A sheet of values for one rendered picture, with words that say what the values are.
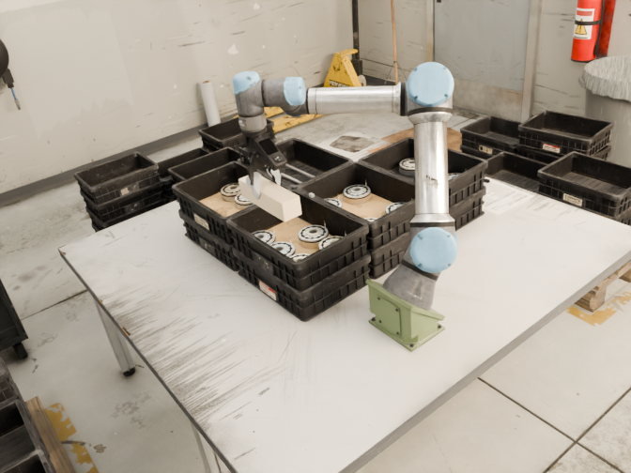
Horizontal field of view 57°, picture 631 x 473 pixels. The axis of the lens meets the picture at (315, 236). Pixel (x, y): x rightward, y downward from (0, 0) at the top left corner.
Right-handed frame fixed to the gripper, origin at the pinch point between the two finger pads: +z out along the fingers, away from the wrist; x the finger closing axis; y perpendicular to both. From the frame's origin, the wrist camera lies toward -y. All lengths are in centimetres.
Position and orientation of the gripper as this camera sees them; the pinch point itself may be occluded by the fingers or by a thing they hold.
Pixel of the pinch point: (268, 191)
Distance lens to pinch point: 176.8
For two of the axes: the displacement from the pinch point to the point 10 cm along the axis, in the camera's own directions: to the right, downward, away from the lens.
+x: -7.9, 3.9, -4.7
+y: -6.1, -3.6, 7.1
